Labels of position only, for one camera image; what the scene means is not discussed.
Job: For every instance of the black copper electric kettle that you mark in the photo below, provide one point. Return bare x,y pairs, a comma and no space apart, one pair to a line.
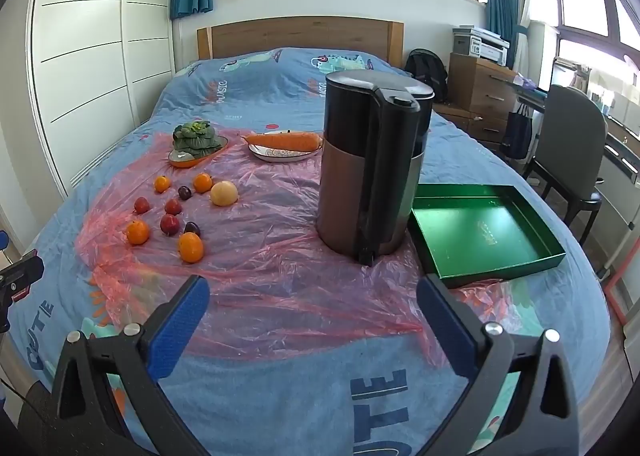
374,139

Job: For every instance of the dark plum back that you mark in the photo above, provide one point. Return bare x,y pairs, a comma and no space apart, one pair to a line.
184,193

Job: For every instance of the blue cartoon bed sheet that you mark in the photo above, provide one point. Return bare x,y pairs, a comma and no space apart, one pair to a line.
374,396

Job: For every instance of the black backpack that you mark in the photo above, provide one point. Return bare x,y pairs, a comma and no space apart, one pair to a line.
426,66

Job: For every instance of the dark plum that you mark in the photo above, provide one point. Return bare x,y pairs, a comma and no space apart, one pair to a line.
184,193
192,227

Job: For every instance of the orange oval dish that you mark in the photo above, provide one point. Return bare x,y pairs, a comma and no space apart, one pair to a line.
183,160

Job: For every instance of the dark blue tote bag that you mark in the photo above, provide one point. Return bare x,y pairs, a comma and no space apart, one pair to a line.
519,133

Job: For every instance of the carrot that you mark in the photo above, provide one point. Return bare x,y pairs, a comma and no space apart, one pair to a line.
290,141

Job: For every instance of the white wardrobe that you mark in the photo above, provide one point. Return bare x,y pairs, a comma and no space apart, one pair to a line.
96,71

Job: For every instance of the large front mandarin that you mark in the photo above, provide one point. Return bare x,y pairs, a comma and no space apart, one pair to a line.
190,248

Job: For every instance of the white printer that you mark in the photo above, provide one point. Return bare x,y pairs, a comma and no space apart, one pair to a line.
476,42

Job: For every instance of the pink plastic sheet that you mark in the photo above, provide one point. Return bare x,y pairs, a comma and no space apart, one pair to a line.
276,291

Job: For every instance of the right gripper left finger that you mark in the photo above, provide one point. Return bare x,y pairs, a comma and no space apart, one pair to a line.
87,420

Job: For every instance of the green bok choy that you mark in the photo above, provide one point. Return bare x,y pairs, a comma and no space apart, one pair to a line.
197,138

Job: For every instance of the red plum front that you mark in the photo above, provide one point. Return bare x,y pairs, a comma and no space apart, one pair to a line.
169,224

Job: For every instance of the yellow pear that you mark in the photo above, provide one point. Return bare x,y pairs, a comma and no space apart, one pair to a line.
223,194

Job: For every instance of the red plum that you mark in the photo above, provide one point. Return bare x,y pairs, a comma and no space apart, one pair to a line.
141,206
173,207
169,224

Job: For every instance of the green metal tray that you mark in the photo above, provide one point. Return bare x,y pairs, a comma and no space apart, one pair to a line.
468,233

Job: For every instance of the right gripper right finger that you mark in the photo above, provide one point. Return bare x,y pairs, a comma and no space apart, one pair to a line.
541,417

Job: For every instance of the small mandarin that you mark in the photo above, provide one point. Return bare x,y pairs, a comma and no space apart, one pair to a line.
161,184

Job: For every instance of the desk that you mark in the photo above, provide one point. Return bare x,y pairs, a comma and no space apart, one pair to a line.
575,136

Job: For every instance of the grey office chair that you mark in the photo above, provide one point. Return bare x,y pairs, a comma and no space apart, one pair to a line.
579,197

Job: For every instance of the wooden headboard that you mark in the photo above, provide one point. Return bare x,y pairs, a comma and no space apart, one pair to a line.
383,39

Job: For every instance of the low wooden nightstand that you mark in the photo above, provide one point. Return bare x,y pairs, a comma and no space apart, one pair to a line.
462,119

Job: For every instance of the white patterned plate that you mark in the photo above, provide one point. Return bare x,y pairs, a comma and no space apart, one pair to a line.
278,156

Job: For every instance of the dark plum front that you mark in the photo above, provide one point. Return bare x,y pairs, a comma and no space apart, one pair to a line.
192,227

